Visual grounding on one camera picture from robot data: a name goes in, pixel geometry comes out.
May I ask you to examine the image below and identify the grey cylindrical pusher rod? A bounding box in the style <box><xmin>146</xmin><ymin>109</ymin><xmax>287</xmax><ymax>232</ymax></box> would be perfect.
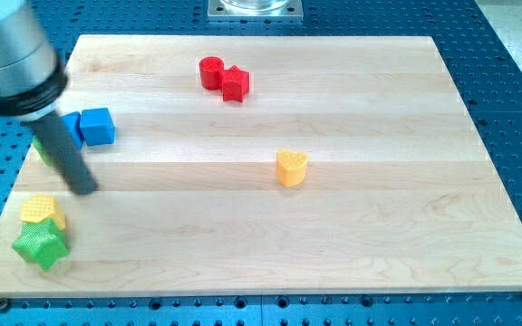
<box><xmin>27</xmin><ymin>110</ymin><xmax>98</xmax><ymax>196</ymax></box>

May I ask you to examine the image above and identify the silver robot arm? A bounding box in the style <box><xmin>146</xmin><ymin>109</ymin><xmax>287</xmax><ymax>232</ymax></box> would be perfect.
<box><xmin>0</xmin><ymin>0</ymin><xmax>97</xmax><ymax>195</ymax></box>

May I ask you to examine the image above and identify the yellow hexagon block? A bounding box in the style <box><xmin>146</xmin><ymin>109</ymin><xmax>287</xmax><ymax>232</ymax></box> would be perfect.
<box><xmin>20</xmin><ymin>195</ymin><xmax>66</xmax><ymax>231</ymax></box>

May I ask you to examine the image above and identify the yellow heart block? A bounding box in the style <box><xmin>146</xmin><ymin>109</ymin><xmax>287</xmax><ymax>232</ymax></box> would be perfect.
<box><xmin>275</xmin><ymin>149</ymin><xmax>308</xmax><ymax>187</ymax></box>

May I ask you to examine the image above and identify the green block behind rod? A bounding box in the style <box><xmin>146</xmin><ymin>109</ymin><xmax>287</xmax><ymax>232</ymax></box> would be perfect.
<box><xmin>32</xmin><ymin>136</ymin><xmax>53</xmax><ymax>167</ymax></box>

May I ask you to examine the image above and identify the blue block behind rod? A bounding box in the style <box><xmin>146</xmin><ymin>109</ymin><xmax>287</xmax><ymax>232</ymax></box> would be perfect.
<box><xmin>61</xmin><ymin>111</ymin><xmax>84</xmax><ymax>149</ymax></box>

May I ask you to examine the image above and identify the blue cube block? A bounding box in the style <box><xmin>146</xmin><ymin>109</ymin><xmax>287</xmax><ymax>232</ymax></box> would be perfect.
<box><xmin>79</xmin><ymin>108</ymin><xmax>115</xmax><ymax>146</ymax></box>

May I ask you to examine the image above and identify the green star block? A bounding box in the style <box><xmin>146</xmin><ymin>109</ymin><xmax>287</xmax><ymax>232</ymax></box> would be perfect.
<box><xmin>12</xmin><ymin>219</ymin><xmax>70</xmax><ymax>271</ymax></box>

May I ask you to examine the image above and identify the red cylinder block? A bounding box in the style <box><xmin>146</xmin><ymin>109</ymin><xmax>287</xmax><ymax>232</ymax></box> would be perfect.
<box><xmin>198</xmin><ymin>56</ymin><xmax>224</xmax><ymax>91</ymax></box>

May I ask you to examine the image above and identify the light wooden board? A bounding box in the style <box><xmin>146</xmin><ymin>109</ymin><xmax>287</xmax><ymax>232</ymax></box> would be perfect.
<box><xmin>0</xmin><ymin>34</ymin><xmax>522</xmax><ymax>298</ymax></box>

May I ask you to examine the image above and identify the red star block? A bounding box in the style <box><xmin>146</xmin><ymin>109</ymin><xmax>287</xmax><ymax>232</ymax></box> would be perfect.
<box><xmin>221</xmin><ymin>65</ymin><xmax>250</xmax><ymax>102</ymax></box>

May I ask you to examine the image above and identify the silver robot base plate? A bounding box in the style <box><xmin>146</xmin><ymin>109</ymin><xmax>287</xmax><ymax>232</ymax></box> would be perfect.
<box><xmin>207</xmin><ymin>0</ymin><xmax>304</xmax><ymax>21</ymax></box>

